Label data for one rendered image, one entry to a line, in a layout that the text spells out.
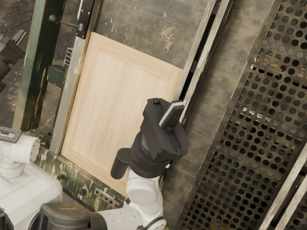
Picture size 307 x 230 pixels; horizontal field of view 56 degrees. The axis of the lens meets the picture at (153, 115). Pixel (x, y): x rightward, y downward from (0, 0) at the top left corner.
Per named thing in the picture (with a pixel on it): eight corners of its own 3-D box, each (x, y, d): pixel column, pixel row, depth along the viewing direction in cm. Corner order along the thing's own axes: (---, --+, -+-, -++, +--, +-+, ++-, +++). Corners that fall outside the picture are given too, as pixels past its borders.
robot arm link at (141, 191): (153, 187, 62) (158, 209, 72) (154, 151, 67) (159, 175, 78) (123, 188, 62) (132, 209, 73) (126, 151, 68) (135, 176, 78)
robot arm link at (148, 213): (168, 192, 74) (172, 216, 90) (145, 164, 80) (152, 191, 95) (134, 218, 71) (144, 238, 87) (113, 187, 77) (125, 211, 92)
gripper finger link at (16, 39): (26, 32, 106) (16, 45, 105) (21, 29, 107) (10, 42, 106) (23, 29, 105) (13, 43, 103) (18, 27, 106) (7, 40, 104)
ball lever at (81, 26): (81, 31, 114) (46, 22, 106) (83, 22, 113) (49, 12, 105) (84, 33, 111) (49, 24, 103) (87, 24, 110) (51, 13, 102)
